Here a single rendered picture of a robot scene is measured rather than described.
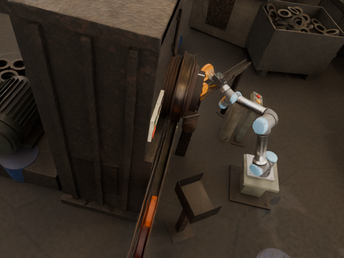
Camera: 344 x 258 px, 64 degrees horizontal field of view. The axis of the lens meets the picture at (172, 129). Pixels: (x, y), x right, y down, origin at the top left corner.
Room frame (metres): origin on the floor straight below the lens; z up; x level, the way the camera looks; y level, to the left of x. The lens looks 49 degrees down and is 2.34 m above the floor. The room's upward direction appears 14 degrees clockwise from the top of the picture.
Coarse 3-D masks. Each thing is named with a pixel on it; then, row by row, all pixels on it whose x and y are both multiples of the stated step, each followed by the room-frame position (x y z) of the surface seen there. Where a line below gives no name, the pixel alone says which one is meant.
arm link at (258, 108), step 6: (240, 96) 1.84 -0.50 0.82; (240, 102) 1.79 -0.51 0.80; (246, 102) 1.77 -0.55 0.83; (252, 102) 1.76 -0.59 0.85; (246, 108) 1.75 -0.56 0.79; (252, 108) 1.71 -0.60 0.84; (258, 108) 1.70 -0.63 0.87; (264, 108) 1.70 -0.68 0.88; (258, 114) 1.67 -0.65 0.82; (264, 114) 1.63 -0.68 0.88; (276, 114) 1.63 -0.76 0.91; (276, 120) 1.56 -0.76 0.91
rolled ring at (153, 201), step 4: (152, 196) 0.78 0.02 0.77; (152, 200) 0.74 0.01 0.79; (156, 200) 0.75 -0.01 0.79; (152, 204) 0.72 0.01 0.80; (148, 208) 0.69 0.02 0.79; (152, 208) 0.69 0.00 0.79; (148, 212) 0.67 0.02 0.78; (152, 212) 0.67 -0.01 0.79; (148, 216) 0.65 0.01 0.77; (152, 216) 0.66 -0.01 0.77; (148, 220) 0.64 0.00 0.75; (148, 224) 0.62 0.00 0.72
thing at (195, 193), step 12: (180, 180) 0.97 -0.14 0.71; (192, 180) 1.03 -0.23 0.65; (180, 192) 0.91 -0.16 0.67; (192, 192) 0.96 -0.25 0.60; (204, 192) 0.99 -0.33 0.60; (192, 204) 0.88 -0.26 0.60; (204, 204) 0.90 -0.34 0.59; (180, 216) 0.93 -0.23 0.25; (192, 216) 0.76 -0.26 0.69; (204, 216) 0.80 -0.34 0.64; (168, 228) 0.91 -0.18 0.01; (180, 228) 0.89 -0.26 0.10; (180, 240) 0.83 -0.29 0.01
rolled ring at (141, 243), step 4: (144, 228) 0.58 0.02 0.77; (144, 232) 0.55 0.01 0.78; (140, 236) 0.52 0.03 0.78; (144, 236) 0.53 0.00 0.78; (140, 240) 0.51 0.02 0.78; (144, 240) 0.51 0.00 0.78; (140, 244) 0.49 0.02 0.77; (140, 248) 0.47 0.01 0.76; (136, 252) 0.45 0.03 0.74; (140, 252) 0.45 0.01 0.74; (136, 256) 0.44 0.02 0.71; (140, 256) 0.44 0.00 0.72
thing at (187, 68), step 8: (192, 56) 1.49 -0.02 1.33; (184, 64) 1.38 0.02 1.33; (192, 64) 1.39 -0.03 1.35; (184, 72) 1.33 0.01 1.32; (184, 80) 1.29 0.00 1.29; (184, 88) 1.26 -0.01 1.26; (176, 96) 1.23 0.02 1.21; (184, 96) 1.22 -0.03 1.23; (176, 104) 1.21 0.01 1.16; (176, 112) 1.21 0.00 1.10; (176, 120) 1.25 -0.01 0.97
